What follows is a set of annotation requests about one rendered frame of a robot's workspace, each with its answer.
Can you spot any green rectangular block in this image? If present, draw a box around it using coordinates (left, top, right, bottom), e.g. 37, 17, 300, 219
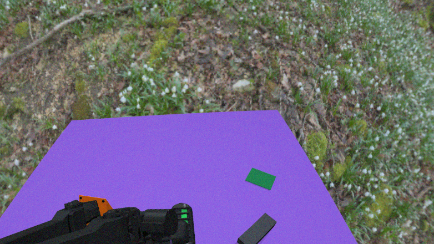
246, 168, 276, 190

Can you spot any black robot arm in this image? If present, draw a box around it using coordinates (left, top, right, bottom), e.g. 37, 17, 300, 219
0, 200, 178, 244

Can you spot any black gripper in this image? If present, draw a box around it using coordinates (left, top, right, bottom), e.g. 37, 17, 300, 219
129, 220, 189, 244

